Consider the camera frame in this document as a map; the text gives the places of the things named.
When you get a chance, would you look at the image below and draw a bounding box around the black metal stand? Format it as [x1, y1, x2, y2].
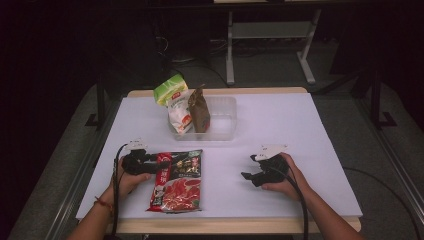
[368, 66, 398, 131]
[84, 78, 108, 129]

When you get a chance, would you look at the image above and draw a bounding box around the red string bracelet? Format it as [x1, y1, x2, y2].
[94, 196, 114, 213]

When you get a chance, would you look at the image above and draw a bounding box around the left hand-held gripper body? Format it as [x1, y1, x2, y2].
[121, 137, 158, 176]

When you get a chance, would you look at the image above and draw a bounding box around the right hand-held gripper cable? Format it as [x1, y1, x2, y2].
[269, 165, 310, 240]

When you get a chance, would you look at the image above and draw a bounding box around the black cable bundle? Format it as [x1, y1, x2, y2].
[155, 35, 231, 90]

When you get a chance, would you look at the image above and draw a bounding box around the metal frame rail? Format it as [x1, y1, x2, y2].
[44, 98, 121, 240]
[353, 98, 424, 218]

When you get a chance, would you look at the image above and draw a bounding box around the person's right hand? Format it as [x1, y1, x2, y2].
[261, 152, 311, 202]

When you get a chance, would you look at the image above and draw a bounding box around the white table mat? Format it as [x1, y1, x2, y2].
[75, 92, 364, 220]

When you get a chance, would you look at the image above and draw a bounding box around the white metal stand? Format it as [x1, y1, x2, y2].
[225, 9, 323, 86]

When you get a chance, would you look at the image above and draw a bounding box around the brown gold snack packet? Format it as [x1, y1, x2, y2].
[187, 84, 212, 134]

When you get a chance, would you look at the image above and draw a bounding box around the clear plastic container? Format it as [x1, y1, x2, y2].
[167, 95, 238, 142]

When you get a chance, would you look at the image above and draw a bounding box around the left hand-held gripper cable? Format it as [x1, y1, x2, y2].
[111, 143, 130, 238]

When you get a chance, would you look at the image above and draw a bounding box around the red and black snack packet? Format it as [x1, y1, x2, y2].
[146, 149, 204, 214]

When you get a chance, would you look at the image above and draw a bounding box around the white and green snack packet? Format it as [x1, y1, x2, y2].
[153, 73, 195, 136]

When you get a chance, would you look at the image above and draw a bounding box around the hand-held gripper cable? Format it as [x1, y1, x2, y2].
[111, 143, 130, 238]
[269, 165, 310, 240]

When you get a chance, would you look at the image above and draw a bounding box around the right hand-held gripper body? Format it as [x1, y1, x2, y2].
[251, 143, 290, 188]

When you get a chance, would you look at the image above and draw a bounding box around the person's left hand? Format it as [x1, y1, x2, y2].
[108, 155, 152, 201]

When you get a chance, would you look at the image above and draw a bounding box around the black floor cable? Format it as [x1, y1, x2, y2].
[342, 165, 423, 240]

